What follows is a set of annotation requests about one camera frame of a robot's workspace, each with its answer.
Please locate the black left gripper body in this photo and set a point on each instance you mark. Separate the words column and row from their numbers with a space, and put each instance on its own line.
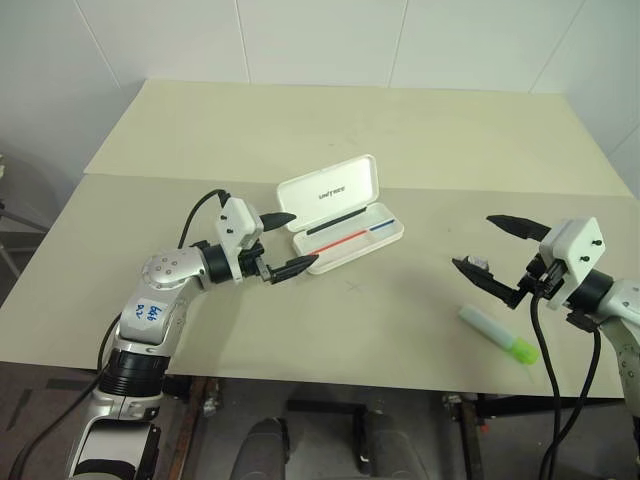
column 252, row 260

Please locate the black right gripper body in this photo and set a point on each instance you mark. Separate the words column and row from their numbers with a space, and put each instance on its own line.
column 545, row 280

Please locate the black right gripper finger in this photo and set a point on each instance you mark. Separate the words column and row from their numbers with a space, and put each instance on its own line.
column 520, row 226
column 487, row 281

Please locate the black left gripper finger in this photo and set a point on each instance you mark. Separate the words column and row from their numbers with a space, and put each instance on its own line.
column 277, row 220
column 295, row 265

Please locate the dark rounded shape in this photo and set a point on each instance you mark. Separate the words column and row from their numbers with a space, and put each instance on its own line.
column 262, row 450

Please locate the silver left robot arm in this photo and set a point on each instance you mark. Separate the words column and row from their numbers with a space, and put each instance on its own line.
column 167, row 267

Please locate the rusty metal table leg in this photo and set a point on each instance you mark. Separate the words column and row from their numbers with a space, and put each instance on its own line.
column 197, row 425
column 467, row 435

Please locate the red and blue pen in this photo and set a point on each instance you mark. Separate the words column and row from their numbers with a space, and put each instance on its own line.
column 345, row 241

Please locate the white open pencil case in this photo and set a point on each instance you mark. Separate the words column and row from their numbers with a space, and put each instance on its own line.
column 330, row 192

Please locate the green highlighter marker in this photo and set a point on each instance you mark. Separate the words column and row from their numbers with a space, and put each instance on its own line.
column 495, row 332

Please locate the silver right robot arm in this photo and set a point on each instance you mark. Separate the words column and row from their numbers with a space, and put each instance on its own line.
column 620, row 305

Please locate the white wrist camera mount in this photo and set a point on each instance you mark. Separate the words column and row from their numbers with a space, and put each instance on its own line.
column 575, row 245
column 239, row 220

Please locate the black table frame bar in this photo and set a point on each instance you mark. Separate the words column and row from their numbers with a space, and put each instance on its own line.
column 325, row 405

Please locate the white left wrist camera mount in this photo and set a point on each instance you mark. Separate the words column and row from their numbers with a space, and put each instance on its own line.
column 239, row 220

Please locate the small white wrapped eraser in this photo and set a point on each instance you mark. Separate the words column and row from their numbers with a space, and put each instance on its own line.
column 475, row 261

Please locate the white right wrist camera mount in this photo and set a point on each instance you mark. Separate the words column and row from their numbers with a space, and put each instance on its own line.
column 575, row 245

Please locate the black pen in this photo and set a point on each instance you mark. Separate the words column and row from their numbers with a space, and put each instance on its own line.
column 336, row 221

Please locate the white label with blue writing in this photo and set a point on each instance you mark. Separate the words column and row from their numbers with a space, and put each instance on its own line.
column 147, row 315

